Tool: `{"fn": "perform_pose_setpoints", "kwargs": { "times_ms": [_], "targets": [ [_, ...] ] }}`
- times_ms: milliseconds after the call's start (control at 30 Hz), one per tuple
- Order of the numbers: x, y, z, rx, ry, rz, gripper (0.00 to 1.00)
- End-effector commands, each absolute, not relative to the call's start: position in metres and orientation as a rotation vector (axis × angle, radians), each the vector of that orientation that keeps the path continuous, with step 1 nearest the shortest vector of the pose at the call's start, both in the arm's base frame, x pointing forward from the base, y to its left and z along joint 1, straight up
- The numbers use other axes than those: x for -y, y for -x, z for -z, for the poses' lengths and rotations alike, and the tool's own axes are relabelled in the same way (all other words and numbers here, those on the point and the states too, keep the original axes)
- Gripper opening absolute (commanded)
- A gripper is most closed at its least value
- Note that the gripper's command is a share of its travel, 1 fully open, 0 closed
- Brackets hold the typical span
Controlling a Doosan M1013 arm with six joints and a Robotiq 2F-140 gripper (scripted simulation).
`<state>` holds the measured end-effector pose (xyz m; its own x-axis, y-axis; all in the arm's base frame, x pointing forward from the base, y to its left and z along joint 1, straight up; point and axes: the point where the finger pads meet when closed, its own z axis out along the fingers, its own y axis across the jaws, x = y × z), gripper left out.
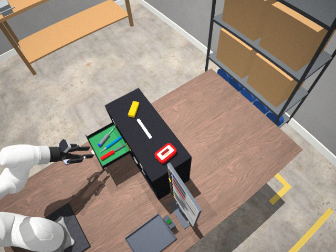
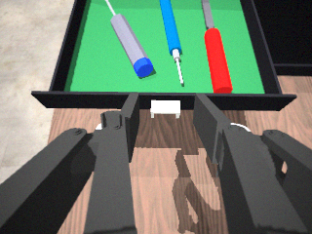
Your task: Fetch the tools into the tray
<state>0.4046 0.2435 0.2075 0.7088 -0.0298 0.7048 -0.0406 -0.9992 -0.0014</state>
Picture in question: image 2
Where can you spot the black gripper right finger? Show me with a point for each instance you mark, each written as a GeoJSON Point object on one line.
{"type": "Point", "coordinates": [248, 167]}

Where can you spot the blue handled tool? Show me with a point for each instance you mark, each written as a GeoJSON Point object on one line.
{"type": "Point", "coordinates": [171, 33]}

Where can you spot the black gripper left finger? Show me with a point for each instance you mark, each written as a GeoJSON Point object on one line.
{"type": "Point", "coordinates": [37, 198]}

